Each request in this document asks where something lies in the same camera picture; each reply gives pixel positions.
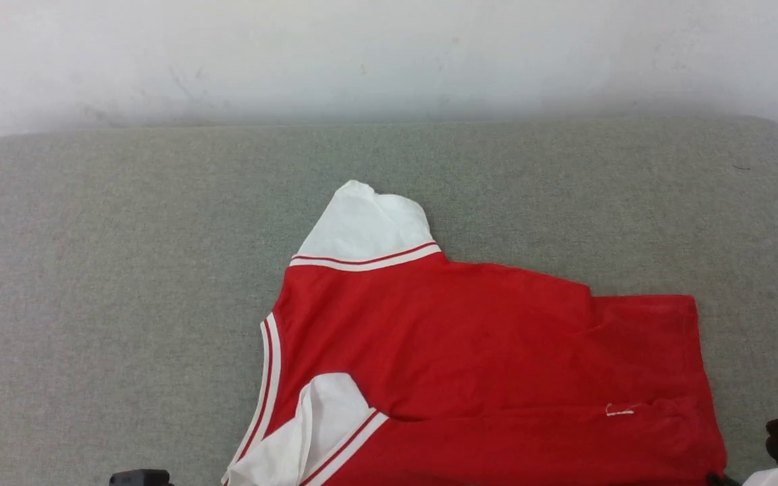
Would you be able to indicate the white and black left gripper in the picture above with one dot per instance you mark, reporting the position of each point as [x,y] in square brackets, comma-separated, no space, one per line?
[139,478]

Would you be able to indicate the red and white basketball jersey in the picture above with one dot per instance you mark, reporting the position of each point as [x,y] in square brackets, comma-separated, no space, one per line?
[483,351]

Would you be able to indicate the grey fabric sofa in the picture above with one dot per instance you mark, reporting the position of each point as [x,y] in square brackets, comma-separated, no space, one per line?
[125,270]

